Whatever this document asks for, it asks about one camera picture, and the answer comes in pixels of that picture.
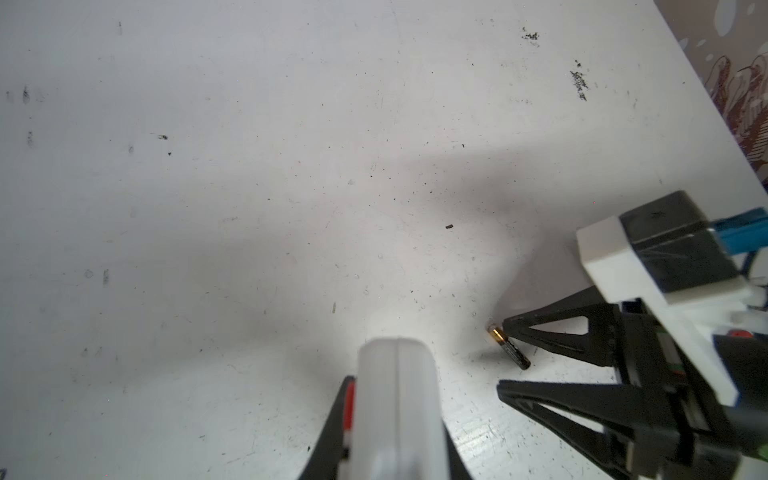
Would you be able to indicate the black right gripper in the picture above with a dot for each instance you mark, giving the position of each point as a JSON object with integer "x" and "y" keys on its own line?
{"x": 669, "y": 424}

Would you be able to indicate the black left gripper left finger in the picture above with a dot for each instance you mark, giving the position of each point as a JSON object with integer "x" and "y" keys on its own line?
{"x": 327, "y": 453}

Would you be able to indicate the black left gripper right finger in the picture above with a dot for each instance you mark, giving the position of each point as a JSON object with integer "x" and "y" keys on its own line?
{"x": 457, "y": 468}

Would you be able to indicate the white remote control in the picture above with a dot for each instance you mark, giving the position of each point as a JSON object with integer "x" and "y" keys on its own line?
{"x": 397, "y": 430}

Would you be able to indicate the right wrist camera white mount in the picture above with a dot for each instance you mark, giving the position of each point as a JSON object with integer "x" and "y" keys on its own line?
{"x": 693, "y": 273}

